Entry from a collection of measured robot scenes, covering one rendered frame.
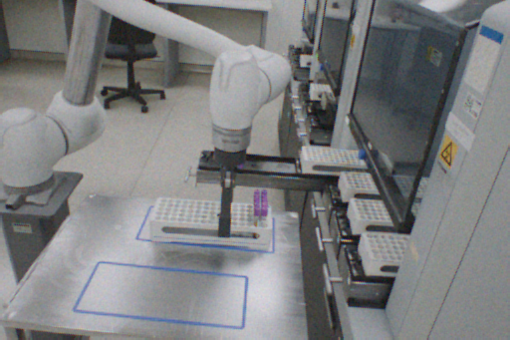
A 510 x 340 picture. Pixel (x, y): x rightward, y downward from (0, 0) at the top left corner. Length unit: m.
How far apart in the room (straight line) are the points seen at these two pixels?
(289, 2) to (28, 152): 3.80
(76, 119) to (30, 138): 0.16
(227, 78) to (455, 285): 0.61
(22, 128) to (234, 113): 0.73
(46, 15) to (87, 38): 4.03
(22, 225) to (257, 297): 0.87
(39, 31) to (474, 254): 5.08
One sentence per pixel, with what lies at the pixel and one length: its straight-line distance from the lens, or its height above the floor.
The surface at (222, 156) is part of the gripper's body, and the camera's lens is 0.93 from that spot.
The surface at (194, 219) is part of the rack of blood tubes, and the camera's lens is 1.04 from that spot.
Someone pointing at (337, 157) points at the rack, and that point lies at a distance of 1.44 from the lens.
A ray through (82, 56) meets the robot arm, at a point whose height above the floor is 1.14.
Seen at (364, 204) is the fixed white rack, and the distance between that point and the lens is 1.22.
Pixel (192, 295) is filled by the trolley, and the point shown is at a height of 0.82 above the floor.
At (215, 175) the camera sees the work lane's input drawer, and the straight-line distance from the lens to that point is 1.38.
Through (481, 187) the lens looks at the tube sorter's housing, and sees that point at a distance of 0.80.
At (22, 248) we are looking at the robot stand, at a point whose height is 0.52.
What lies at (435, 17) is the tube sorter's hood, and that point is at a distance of 0.93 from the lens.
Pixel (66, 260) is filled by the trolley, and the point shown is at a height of 0.82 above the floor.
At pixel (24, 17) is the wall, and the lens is 5.48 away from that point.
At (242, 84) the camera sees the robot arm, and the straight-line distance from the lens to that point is 0.85.
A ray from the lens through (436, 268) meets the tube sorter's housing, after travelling 0.89.
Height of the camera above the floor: 1.51
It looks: 28 degrees down
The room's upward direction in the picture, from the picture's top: 5 degrees clockwise
